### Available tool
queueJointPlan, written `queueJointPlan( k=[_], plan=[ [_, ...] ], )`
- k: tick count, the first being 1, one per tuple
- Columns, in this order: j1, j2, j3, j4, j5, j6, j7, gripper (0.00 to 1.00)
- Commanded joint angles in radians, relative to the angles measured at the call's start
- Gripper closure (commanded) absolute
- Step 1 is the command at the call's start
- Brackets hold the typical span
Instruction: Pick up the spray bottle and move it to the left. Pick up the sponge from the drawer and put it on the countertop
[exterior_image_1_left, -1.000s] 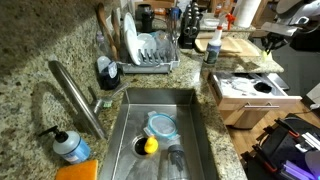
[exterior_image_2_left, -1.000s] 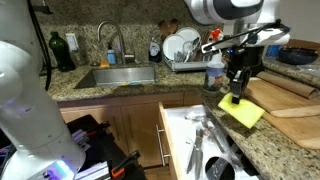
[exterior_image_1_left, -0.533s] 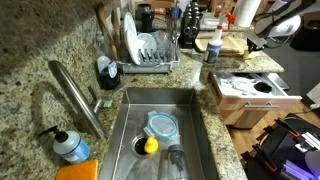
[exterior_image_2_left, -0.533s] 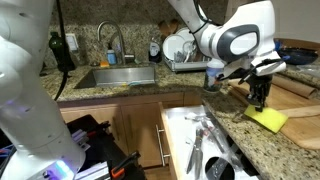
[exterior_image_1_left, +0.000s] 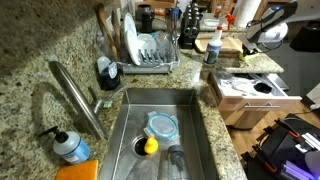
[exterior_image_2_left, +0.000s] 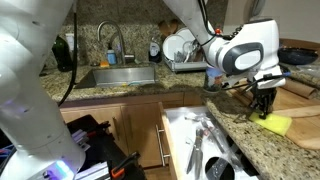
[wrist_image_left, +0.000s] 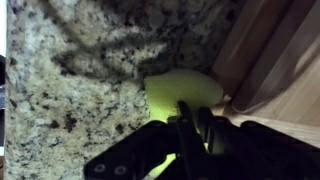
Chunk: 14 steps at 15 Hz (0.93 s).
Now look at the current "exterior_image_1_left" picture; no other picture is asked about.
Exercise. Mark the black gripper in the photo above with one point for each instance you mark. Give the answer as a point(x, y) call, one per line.
point(252, 43)

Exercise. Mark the yellow-green sponge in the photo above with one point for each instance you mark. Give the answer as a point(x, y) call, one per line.
point(248, 58)

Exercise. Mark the white spray bottle red trigger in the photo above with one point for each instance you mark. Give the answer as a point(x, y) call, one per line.
point(212, 46)

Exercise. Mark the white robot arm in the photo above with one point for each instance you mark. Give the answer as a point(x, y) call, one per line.
point(276, 16)

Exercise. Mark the wooden drawer white interior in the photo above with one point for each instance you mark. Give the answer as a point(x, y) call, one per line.
point(260, 100)

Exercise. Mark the clear bottle black lid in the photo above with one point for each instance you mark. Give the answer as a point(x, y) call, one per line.
point(176, 163)

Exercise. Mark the clear dish soap bottle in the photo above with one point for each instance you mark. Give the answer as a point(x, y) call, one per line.
point(108, 73)

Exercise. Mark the orange sponge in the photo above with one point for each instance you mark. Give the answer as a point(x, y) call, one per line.
point(78, 170)

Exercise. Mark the thick wooden cutting board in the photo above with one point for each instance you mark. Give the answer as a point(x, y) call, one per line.
point(231, 45)

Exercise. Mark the clear bagged cutlery pile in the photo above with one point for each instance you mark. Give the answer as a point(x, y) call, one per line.
point(238, 86)

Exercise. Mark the white paper towel roll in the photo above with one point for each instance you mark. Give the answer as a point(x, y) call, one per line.
point(246, 11)

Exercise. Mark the black knife block with knives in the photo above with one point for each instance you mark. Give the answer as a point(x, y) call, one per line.
point(190, 33)

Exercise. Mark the grey dish rack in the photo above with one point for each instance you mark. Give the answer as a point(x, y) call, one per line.
point(150, 65)

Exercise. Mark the stainless steel sink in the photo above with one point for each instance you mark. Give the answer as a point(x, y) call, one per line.
point(160, 100)

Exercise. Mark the white plate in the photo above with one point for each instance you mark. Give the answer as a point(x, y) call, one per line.
point(146, 41)
point(131, 36)

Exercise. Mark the black coffee maker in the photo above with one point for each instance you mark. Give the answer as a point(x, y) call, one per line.
point(146, 18)

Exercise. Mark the clear container blue rim lid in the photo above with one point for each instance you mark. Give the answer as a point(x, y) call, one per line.
point(162, 126)

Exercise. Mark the yellow rubber duck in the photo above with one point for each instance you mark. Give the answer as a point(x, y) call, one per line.
point(151, 146)

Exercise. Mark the wooden spoon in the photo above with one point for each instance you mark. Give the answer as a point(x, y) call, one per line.
point(116, 30)
point(105, 26)

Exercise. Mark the sink drain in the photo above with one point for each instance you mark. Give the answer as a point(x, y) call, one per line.
point(138, 146)

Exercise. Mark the steel kitchen faucet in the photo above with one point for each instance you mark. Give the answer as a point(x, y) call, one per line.
point(76, 96)

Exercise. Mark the blue soap pump dispenser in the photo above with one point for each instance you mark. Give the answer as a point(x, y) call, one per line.
point(71, 148)

